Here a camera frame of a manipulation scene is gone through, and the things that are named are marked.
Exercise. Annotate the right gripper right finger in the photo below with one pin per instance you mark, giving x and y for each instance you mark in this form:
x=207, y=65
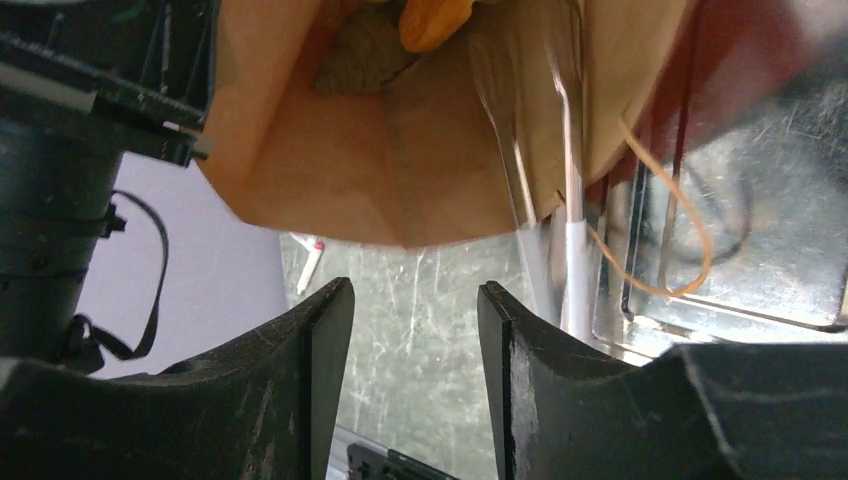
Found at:
x=563, y=410

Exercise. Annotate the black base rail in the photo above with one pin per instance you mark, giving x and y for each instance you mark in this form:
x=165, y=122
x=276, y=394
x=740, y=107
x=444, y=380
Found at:
x=366, y=463

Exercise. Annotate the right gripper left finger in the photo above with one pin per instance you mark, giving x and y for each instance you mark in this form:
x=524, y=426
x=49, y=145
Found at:
x=260, y=406

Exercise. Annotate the dark fake bread loaf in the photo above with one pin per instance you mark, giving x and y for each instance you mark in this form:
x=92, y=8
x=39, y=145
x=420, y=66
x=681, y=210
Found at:
x=366, y=53

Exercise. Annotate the white marker pen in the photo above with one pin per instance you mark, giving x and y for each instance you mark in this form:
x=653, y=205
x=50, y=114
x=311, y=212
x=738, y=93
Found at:
x=576, y=316

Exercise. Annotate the red paper bag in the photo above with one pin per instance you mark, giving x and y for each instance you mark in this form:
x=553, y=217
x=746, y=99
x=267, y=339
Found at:
x=418, y=164

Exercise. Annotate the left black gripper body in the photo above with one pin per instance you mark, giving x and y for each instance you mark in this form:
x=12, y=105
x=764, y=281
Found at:
x=82, y=84

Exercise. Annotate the orange fake croissant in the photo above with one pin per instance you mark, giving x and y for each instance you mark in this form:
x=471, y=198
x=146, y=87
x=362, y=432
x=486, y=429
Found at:
x=425, y=25

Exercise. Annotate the silver metal tray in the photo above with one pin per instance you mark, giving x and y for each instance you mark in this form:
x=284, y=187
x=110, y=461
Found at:
x=771, y=189

